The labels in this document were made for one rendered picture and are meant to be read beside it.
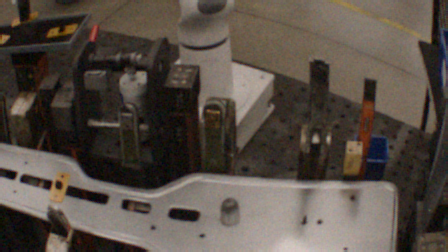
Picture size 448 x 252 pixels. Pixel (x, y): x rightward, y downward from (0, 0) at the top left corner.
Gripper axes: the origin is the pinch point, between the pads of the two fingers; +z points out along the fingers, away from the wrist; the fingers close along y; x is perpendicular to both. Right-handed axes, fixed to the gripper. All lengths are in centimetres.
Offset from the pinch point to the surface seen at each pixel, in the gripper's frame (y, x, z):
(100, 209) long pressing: 45, 20, 24
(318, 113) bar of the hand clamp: 40, 59, 12
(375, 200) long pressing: 54, 70, 24
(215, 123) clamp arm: 35, 43, 16
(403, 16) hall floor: -185, 213, 125
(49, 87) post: 17.2, 9.2, 14.2
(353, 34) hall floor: -158, 154, 124
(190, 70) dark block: 24.3, 40.6, 12.3
